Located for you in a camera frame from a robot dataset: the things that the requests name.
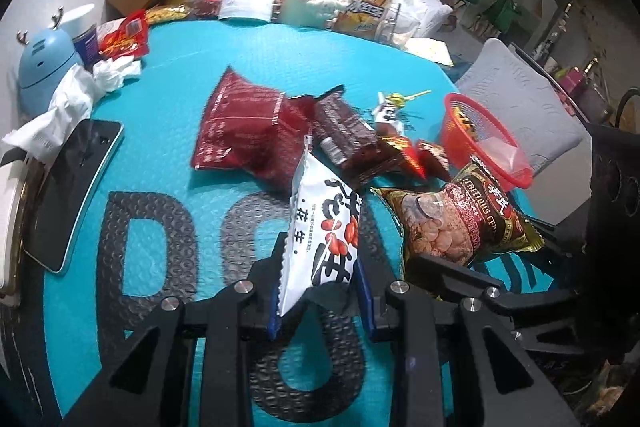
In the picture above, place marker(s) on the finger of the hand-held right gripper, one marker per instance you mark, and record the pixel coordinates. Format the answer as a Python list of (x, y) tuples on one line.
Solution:
[(567, 238), (465, 279)]

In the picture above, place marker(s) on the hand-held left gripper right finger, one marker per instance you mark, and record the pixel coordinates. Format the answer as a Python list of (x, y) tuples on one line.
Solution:
[(365, 307)]

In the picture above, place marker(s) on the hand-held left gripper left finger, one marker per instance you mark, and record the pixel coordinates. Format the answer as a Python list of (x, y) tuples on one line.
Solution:
[(272, 312)]

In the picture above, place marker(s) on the brown gold nut packet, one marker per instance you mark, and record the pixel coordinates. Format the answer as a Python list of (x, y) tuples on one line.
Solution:
[(450, 217)]

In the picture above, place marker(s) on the white peanut snack packet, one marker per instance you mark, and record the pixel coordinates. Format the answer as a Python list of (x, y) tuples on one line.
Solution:
[(325, 232)]

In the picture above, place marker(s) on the red plastic basket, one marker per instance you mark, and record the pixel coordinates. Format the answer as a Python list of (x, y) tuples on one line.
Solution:
[(457, 142)]

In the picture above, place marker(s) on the dark brown snack packet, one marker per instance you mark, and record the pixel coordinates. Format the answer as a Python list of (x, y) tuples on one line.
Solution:
[(345, 132)]

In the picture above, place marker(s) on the dark red snack bag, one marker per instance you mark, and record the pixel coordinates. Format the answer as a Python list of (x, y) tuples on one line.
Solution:
[(240, 127)]

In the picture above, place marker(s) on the white flat packet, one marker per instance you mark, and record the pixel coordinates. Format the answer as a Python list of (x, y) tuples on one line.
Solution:
[(502, 157)]

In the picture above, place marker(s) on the grey leaf pattern cushion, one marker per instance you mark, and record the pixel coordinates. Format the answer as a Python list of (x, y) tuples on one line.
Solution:
[(515, 97)]

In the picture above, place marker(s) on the small white candy packet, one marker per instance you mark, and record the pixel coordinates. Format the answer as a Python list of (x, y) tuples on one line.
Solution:
[(390, 119)]

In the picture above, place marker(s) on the yellow lollipop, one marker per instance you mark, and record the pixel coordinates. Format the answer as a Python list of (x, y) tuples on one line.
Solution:
[(397, 99)]

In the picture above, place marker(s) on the yellow smiley paper bag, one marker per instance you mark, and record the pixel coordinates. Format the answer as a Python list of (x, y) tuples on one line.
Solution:
[(430, 52)]

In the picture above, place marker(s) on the black smartphone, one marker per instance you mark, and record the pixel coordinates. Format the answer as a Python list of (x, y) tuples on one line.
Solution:
[(70, 187)]

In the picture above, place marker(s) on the clear glass cup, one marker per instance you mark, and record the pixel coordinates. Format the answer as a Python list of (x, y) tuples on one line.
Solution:
[(400, 29)]

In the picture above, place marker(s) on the clear plastic bag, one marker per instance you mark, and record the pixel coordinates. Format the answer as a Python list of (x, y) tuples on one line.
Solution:
[(425, 7)]

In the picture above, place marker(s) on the crumpled white tissue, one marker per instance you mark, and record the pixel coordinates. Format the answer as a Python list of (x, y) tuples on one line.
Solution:
[(117, 74)]

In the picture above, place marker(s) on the yellow iced tea bottle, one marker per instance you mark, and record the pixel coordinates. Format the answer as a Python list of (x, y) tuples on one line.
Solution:
[(362, 7)]

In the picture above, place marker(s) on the white dog toy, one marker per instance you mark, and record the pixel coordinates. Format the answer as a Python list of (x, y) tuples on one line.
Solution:
[(324, 11)]

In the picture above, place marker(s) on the yellow snack bag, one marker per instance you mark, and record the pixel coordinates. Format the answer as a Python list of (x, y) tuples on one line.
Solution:
[(167, 13)]

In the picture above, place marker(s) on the blue deer humidifier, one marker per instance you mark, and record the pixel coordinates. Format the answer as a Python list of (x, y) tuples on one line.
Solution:
[(42, 67)]

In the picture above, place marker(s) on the white jar dark label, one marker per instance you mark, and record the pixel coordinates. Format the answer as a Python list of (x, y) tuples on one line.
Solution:
[(82, 32)]

